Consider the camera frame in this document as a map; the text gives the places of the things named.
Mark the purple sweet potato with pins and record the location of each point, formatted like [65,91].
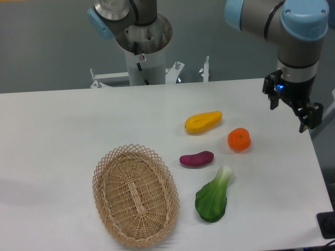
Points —
[197,160]

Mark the black device at table edge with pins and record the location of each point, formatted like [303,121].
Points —
[326,224]

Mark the yellow papaya fruit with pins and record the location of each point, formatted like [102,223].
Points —
[202,122]

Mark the green bok choy vegetable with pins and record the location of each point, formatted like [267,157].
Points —
[211,199]

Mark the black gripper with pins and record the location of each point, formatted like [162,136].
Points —
[293,86]

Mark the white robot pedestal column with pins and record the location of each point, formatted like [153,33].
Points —
[146,68]

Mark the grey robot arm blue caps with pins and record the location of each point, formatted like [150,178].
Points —
[296,27]

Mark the white metal base frame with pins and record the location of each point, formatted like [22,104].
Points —
[172,76]

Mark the woven wicker basket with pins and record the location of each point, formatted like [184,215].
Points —
[135,195]

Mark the orange tangerine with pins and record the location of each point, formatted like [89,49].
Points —
[239,139]

